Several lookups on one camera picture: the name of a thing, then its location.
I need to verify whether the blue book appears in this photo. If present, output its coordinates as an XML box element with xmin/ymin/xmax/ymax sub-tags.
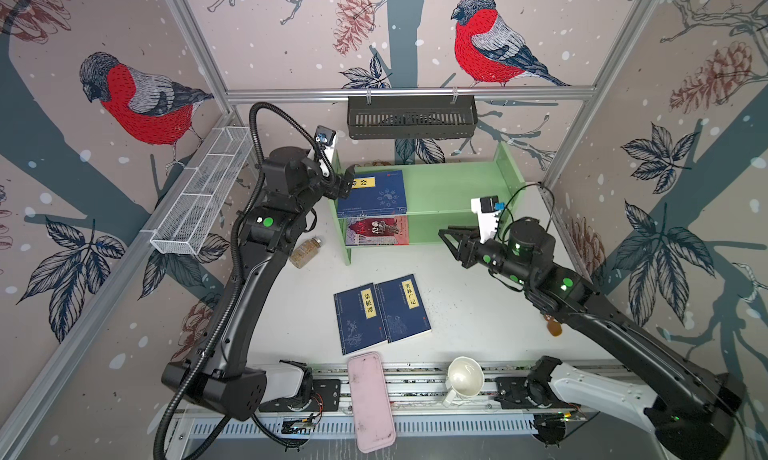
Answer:
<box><xmin>336</xmin><ymin>170</ymin><xmax>408</xmax><ymax>219</ymax></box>
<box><xmin>334</xmin><ymin>283</ymin><xmax>387</xmax><ymax>355</ymax></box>
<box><xmin>374</xmin><ymin>274</ymin><xmax>432</xmax><ymax>343</ymax></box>

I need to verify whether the red pink Hamlet book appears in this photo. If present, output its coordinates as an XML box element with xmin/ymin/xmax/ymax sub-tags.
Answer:
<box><xmin>345</xmin><ymin>216</ymin><xmax>409</xmax><ymax>247</ymax></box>

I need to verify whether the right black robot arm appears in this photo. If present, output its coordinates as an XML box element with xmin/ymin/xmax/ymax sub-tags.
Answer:
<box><xmin>438</xmin><ymin>196</ymin><xmax>746</xmax><ymax>459</ymax></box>

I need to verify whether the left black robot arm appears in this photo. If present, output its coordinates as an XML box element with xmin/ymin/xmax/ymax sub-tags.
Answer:
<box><xmin>152</xmin><ymin>102</ymin><xmax>355</xmax><ymax>459</ymax></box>

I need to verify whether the green wooden two-tier shelf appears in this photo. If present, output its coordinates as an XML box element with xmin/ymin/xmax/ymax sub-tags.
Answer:
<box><xmin>330</xmin><ymin>144</ymin><xmax>524</xmax><ymax>264</ymax></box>

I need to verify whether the dark grey hanging basket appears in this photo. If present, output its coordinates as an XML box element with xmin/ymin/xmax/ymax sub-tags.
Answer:
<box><xmin>347</xmin><ymin>95</ymin><xmax>478</xmax><ymax>140</ymax></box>

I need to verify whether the glass spice jar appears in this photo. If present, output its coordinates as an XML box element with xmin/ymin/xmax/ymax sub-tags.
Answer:
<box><xmin>289</xmin><ymin>236</ymin><xmax>323</xmax><ymax>269</ymax></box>

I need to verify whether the white ceramic mug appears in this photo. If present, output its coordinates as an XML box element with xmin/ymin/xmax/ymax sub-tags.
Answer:
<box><xmin>443</xmin><ymin>356</ymin><xmax>485</xmax><ymax>407</ymax></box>

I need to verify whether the pink pencil case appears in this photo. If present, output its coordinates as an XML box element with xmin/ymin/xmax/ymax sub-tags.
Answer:
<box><xmin>347</xmin><ymin>352</ymin><xmax>396</xmax><ymax>454</ymax></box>

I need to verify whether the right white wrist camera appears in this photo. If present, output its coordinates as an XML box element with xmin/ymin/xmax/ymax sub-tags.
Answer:
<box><xmin>470</xmin><ymin>195</ymin><xmax>505</xmax><ymax>243</ymax></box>

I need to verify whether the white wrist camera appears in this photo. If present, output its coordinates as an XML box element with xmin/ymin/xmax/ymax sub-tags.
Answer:
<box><xmin>470</xmin><ymin>195</ymin><xmax>505</xmax><ymax>243</ymax></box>
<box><xmin>315</xmin><ymin>125</ymin><xmax>337</xmax><ymax>178</ymax></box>

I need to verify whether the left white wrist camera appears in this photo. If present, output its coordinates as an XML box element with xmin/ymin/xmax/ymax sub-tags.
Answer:
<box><xmin>315</xmin><ymin>125</ymin><xmax>337</xmax><ymax>178</ymax></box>

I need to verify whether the brown bear plush keychain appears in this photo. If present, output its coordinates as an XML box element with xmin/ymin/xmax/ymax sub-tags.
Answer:
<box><xmin>545</xmin><ymin>316</ymin><xmax>563</xmax><ymax>337</ymax></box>

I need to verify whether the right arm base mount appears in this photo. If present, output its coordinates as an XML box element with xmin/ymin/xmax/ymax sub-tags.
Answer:
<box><xmin>493</xmin><ymin>376</ymin><xmax>577</xmax><ymax>410</ymax></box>

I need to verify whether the white wire mesh basket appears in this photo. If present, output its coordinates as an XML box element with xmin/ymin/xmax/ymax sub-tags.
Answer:
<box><xmin>150</xmin><ymin>126</ymin><xmax>252</xmax><ymax>255</ymax></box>

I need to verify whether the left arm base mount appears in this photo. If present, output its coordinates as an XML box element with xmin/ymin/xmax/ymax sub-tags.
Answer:
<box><xmin>258</xmin><ymin>379</ymin><xmax>341</xmax><ymax>413</ymax></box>

